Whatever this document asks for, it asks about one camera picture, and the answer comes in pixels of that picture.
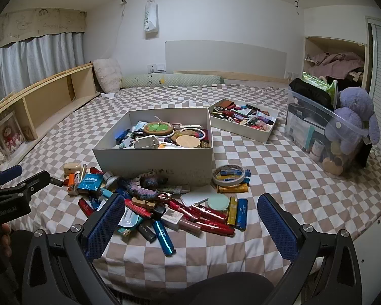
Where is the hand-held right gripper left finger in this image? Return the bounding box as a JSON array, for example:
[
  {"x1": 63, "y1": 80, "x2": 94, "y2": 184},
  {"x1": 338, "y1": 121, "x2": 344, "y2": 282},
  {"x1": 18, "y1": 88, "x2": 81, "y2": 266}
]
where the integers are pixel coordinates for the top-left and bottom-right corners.
[{"x1": 22, "y1": 193, "x2": 126, "y2": 305}]

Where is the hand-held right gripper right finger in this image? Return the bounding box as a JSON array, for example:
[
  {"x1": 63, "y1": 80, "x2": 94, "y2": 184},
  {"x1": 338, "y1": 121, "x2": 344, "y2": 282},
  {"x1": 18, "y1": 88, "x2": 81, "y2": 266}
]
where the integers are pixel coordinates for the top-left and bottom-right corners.
[{"x1": 257, "y1": 193, "x2": 362, "y2": 305}]

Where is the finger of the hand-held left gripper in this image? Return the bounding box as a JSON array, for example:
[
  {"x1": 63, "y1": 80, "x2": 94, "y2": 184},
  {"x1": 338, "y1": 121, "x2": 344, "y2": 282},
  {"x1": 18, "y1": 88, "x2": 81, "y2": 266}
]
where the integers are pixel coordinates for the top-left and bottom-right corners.
[
  {"x1": 15, "y1": 170, "x2": 65, "y2": 195},
  {"x1": 0, "y1": 164, "x2": 23, "y2": 185}
]

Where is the blue rectangular lighter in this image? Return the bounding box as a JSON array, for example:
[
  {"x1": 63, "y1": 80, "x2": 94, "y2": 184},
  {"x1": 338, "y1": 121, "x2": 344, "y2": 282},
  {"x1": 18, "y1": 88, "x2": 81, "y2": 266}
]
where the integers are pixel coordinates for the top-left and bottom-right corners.
[{"x1": 235, "y1": 198, "x2": 249, "y2": 232}]

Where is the gold lighter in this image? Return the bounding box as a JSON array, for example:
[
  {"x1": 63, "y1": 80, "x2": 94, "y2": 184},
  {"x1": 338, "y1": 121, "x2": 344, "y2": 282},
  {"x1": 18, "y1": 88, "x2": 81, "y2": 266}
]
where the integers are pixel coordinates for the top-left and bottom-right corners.
[{"x1": 226, "y1": 197, "x2": 239, "y2": 226}]

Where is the shiny blue tube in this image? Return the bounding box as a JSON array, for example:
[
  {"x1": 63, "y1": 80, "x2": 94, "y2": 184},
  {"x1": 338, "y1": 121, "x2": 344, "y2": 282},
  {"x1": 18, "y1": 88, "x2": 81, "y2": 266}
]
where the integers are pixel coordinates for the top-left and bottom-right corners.
[{"x1": 152, "y1": 220, "x2": 176, "y2": 257}]

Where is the red metallic tube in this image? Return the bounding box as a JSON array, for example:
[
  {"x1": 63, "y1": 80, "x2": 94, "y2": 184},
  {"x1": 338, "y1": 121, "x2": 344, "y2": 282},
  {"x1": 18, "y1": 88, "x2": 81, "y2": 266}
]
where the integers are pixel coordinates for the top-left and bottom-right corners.
[
  {"x1": 195, "y1": 218, "x2": 235, "y2": 237},
  {"x1": 78, "y1": 198, "x2": 96, "y2": 218},
  {"x1": 190, "y1": 204, "x2": 227, "y2": 223},
  {"x1": 168, "y1": 200, "x2": 199, "y2": 223}
]

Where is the large white cardboard box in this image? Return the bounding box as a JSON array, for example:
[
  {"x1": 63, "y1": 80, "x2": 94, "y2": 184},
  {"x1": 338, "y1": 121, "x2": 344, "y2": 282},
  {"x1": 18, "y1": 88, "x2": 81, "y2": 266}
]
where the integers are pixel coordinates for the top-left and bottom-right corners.
[{"x1": 92, "y1": 107, "x2": 214, "y2": 186}]

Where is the person's left hand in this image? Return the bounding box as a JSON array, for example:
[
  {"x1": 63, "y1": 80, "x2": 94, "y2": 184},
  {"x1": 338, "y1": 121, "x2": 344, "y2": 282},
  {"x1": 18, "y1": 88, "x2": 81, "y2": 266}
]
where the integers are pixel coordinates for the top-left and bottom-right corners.
[{"x1": 1, "y1": 223, "x2": 12, "y2": 246}]

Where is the white teal packet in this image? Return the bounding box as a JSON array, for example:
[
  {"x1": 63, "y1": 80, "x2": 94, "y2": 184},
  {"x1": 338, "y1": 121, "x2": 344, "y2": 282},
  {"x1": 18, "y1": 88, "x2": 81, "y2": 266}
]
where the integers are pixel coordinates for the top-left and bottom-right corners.
[{"x1": 117, "y1": 211, "x2": 143, "y2": 237}]

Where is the red flat packet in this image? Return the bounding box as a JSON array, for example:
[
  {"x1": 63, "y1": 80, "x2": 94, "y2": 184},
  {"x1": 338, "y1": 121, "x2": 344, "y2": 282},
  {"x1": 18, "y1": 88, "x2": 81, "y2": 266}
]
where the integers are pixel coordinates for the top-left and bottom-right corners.
[{"x1": 124, "y1": 199, "x2": 153, "y2": 219}]

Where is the framed teddy picture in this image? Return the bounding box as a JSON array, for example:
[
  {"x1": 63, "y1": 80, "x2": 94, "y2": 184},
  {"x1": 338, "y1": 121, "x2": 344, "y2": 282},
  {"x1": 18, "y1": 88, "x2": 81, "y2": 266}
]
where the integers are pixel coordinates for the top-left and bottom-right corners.
[{"x1": 0, "y1": 111, "x2": 27, "y2": 159}]

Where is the beige earbuds case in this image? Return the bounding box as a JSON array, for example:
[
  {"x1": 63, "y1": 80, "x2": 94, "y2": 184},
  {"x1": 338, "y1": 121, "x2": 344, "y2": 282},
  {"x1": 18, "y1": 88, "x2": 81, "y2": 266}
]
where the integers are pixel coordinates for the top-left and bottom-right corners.
[{"x1": 63, "y1": 163, "x2": 87, "y2": 178}]

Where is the blue sachet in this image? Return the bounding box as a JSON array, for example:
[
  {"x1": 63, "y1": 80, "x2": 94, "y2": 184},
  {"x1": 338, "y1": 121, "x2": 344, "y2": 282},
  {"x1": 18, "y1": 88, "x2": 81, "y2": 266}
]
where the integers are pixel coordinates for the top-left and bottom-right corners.
[{"x1": 78, "y1": 173, "x2": 102, "y2": 197}]

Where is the round metal tin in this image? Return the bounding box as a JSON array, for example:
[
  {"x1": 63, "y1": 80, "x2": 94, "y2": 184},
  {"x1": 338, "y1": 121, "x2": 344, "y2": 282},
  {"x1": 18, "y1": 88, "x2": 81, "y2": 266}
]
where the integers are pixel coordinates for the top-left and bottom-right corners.
[{"x1": 103, "y1": 172, "x2": 121, "y2": 191}]

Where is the purple crochet piece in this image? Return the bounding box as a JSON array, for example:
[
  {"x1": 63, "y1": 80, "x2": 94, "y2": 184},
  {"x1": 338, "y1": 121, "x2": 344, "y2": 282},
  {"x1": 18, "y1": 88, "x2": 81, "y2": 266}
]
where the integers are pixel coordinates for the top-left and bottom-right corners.
[{"x1": 119, "y1": 173, "x2": 169, "y2": 201}]

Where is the orange packet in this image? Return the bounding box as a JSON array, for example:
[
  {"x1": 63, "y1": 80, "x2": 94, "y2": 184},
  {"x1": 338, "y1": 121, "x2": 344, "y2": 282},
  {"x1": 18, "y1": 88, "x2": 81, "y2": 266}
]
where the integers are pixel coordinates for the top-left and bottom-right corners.
[{"x1": 216, "y1": 184, "x2": 250, "y2": 194}]

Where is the mint green round compact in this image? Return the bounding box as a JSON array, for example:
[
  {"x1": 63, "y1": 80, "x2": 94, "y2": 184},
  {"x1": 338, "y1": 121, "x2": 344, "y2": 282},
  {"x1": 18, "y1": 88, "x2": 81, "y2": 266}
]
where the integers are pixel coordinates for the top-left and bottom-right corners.
[{"x1": 207, "y1": 195, "x2": 231, "y2": 213}]

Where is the white nail polish box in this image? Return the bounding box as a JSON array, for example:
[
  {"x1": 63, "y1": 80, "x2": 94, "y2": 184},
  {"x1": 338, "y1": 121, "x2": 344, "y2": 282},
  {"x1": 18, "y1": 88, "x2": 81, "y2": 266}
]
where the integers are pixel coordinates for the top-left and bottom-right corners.
[{"x1": 161, "y1": 210, "x2": 184, "y2": 231}]

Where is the white masking tape roll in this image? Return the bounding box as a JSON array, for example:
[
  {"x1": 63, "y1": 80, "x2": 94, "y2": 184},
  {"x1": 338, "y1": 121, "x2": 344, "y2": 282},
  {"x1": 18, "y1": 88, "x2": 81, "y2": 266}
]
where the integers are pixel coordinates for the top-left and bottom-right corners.
[{"x1": 212, "y1": 164, "x2": 246, "y2": 186}]

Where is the white green lighter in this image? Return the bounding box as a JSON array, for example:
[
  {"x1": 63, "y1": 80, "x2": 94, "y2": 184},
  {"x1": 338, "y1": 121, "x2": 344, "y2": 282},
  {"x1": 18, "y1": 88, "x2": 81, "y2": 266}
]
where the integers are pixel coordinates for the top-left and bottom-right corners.
[{"x1": 160, "y1": 185, "x2": 189, "y2": 196}]

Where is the brown pink tube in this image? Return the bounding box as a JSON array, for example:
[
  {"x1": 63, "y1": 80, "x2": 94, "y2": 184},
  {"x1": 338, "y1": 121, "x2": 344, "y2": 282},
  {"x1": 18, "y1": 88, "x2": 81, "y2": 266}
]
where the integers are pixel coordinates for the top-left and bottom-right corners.
[{"x1": 178, "y1": 219, "x2": 204, "y2": 237}]

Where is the white rectangular pad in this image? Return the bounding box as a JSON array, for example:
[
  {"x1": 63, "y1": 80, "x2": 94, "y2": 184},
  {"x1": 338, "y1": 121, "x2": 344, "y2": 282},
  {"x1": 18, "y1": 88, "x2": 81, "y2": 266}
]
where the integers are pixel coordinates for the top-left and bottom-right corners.
[{"x1": 180, "y1": 187, "x2": 212, "y2": 207}]

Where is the wooden bedside shelf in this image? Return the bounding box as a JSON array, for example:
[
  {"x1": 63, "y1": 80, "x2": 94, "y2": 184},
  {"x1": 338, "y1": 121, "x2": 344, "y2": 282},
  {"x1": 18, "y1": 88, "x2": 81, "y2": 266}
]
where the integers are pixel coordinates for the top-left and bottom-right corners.
[{"x1": 0, "y1": 62, "x2": 100, "y2": 172}]

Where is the shallow white box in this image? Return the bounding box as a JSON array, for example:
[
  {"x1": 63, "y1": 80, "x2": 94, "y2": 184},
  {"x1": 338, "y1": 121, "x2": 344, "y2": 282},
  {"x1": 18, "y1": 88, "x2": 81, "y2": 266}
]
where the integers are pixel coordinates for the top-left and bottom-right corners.
[{"x1": 209, "y1": 98, "x2": 279, "y2": 143}]

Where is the clear plastic storage bin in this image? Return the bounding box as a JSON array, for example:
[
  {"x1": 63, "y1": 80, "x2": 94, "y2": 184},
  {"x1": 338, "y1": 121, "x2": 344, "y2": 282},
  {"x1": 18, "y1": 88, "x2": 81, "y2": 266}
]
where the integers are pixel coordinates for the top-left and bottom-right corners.
[{"x1": 285, "y1": 87, "x2": 373, "y2": 177}]

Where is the green patterned round coaster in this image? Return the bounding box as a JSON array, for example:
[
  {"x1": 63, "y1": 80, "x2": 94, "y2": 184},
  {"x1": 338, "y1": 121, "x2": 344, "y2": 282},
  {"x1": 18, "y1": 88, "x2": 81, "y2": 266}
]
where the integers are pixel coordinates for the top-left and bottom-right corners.
[{"x1": 143, "y1": 121, "x2": 175, "y2": 135}]

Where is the grey curtain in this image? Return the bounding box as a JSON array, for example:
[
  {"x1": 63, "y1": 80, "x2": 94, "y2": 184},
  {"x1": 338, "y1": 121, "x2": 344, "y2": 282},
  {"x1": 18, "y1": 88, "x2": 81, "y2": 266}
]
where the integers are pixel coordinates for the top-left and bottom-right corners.
[{"x1": 0, "y1": 32, "x2": 85, "y2": 112}]

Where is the jumble of small packets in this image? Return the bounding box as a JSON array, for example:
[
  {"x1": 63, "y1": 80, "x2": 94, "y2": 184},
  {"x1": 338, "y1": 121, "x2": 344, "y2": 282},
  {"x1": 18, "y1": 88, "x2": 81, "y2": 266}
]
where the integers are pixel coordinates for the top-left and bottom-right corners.
[{"x1": 211, "y1": 100, "x2": 275, "y2": 131}]

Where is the round cork disc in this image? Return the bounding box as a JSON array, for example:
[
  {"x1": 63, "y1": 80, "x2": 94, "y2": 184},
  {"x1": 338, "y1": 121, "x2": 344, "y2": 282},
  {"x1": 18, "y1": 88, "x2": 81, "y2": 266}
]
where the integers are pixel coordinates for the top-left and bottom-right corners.
[{"x1": 176, "y1": 135, "x2": 201, "y2": 148}]

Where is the fluffy white pillow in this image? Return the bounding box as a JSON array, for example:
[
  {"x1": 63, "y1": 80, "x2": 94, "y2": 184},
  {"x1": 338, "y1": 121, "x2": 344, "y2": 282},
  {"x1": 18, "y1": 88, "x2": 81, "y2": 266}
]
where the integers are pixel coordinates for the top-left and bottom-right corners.
[{"x1": 93, "y1": 58, "x2": 123, "y2": 94}]

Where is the purple plush toy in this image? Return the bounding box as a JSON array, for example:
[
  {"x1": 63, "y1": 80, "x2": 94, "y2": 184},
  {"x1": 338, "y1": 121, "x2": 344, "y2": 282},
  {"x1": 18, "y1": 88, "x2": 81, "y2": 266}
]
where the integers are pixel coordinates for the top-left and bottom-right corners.
[{"x1": 324, "y1": 87, "x2": 381, "y2": 155}]

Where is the black bag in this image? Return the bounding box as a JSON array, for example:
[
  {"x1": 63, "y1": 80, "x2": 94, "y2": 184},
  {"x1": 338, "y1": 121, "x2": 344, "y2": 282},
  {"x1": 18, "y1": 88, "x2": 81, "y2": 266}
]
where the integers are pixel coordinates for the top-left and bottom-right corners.
[{"x1": 289, "y1": 78, "x2": 337, "y2": 110}]

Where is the green white wipes pack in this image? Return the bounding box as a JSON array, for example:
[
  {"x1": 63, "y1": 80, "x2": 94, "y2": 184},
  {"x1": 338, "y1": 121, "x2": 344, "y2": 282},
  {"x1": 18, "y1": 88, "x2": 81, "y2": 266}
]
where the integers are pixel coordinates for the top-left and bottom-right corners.
[{"x1": 301, "y1": 71, "x2": 337, "y2": 94}]

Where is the beige printed valance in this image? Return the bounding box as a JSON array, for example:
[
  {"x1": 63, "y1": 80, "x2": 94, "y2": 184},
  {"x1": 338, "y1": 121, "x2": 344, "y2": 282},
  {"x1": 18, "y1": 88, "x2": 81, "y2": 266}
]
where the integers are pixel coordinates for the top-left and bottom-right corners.
[{"x1": 0, "y1": 7, "x2": 87, "y2": 54}]

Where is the long green bolster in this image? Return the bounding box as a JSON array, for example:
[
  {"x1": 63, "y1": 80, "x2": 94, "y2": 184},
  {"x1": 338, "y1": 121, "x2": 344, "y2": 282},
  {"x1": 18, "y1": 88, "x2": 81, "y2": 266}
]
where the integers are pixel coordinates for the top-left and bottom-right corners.
[{"x1": 121, "y1": 73, "x2": 226, "y2": 88}]

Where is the pile of clothes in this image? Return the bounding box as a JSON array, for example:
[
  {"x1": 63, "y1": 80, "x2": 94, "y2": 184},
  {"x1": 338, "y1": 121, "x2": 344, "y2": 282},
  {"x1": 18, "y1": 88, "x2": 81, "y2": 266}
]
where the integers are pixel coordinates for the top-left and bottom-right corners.
[{"x1": 306, "y1": 52, "x2": 366, "y2": 85}]

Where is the white headboard panel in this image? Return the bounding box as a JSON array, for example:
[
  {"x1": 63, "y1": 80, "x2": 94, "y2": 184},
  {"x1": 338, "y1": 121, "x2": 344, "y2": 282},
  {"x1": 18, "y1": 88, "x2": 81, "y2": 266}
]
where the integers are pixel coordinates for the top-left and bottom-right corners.
[{"x1": 164, "y1": 41, "x2": 288, "y2": 78}]

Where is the wooden wardrobe niche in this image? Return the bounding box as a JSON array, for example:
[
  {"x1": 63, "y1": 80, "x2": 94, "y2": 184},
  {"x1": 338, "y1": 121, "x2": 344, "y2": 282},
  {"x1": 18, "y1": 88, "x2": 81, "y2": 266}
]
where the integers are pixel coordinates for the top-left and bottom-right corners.
[{"x1": 303, "y1": 36, "x2": 369, "y2": 89}]

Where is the white paper bag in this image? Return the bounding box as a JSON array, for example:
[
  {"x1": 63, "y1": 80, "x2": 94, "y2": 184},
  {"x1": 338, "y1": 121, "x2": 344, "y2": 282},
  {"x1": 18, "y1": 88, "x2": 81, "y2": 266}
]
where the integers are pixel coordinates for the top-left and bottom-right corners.
[{"x1": 144, "y1": 0, "x2": 159, "y2": 34}]

